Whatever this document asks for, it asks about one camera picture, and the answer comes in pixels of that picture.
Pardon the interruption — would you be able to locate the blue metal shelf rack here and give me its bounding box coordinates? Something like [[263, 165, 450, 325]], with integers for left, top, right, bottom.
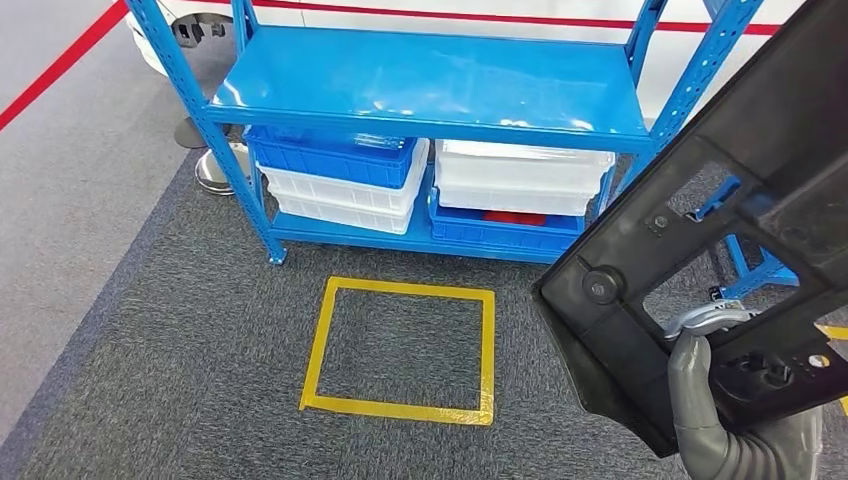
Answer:
[[685, 173, 800, 301], [125, 0, 766, 266]]

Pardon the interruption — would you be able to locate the red item in crate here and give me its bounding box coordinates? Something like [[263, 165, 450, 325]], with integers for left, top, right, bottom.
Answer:
[[482, 210, 549, 228]]

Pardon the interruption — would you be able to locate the black plastic plate frame part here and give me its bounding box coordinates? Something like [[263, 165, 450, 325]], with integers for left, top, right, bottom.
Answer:
[[531, 0, 848, 460]]

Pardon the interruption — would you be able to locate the white car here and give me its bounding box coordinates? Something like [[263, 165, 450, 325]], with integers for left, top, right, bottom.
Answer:
[[125, 0, 806, 124]]

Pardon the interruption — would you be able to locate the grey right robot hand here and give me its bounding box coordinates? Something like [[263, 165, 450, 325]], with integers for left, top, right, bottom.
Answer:
[[663, 301, 825, 480]]

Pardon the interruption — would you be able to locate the chrome stanchion base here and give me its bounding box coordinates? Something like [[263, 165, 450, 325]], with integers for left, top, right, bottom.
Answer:
[[193, 140, 254, 197]]

